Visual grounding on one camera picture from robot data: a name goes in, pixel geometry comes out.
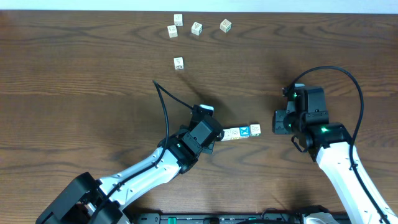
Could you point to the top wooden block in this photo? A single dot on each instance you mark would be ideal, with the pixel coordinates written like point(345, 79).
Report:
point(178, 19)

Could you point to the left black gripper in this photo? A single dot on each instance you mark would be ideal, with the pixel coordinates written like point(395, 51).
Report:
point(217, 137)

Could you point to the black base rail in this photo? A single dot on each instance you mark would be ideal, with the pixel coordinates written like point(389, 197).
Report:
point(267, 217)

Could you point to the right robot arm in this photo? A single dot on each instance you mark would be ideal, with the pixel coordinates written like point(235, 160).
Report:
point(329, 145)

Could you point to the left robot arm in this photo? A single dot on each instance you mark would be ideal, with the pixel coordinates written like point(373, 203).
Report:
point(103, 200)

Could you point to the wooden block soccer ball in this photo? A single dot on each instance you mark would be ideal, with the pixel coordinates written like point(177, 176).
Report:
point(178, 63)

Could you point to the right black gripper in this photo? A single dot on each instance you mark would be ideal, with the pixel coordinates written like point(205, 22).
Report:
point(278, 127)

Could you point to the green-print wooden block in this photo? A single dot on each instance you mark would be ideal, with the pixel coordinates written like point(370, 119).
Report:
point(225, 25)

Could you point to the red-sided wooden block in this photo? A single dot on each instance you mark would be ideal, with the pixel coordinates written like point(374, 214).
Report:
point(172, 30)

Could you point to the yellow-sided wooden block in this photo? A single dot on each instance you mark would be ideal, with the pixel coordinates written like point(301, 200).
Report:
point(235, 133)

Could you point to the wooden block mid table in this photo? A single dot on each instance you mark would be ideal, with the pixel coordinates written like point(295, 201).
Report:
point(255, 129)

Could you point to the wooden block numeral three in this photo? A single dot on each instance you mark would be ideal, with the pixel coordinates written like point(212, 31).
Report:
point(197, 28)

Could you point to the blue-sided smiley wooden block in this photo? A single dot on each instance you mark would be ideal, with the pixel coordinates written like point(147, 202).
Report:
point(227, 135)

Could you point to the blue X wooden block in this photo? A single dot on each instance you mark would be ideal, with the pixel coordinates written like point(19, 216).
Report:
point(244, 132)

